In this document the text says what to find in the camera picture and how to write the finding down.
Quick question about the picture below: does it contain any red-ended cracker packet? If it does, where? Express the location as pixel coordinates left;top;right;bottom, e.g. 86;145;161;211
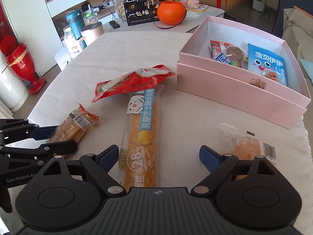
47;103;99;144

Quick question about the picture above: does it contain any round toast bread packet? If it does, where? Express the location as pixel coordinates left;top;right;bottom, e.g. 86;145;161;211
217;123;277;167

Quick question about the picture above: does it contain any long cheese bread packet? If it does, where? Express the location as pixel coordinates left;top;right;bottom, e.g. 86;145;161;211
118;85;164;191

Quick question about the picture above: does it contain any red chicken leg packet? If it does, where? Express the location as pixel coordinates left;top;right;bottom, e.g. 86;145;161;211
92;64;177;103

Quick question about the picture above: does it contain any blue seaweed biscuit bag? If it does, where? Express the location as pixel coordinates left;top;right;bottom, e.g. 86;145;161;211
247;43;288;86

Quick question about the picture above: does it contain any small chocolate snack packet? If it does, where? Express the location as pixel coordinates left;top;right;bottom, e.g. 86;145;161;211
214;45;246;68

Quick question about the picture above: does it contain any small orange sausage packet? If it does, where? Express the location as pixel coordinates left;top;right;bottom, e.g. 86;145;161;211
263;71;280;83

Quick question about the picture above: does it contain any red strawberry snack bag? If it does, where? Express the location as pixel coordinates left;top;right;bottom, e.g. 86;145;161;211
210;40;230;59

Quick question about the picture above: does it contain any black gloved hand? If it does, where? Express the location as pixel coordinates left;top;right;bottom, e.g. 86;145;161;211
0;187;12;213

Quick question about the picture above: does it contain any red vase ornament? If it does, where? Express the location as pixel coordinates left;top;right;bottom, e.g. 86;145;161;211
1;35;47;94

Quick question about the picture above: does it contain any pink gift box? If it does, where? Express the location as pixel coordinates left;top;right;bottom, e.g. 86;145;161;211
177;16;311;128

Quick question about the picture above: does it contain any small snack jar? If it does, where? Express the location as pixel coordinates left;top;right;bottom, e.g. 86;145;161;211
63;25;80;54

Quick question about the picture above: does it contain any cream mug with lid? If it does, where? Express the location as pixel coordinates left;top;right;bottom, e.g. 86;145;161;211
81;22;104;46

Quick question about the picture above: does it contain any teal thermos bottle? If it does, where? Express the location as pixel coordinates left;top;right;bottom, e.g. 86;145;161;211
66;9;87;50

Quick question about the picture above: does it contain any black remote control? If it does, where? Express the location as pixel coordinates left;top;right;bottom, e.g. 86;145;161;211
109;20;121;29

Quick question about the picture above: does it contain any black plum snack box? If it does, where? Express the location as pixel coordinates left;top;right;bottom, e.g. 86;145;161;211
124;0;165;26

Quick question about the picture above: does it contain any orange pumpkin bucket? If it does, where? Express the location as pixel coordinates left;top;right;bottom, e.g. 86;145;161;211
156;1;187;26

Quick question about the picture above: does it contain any pink plush toy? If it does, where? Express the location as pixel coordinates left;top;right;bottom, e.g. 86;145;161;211
180;0;201;9

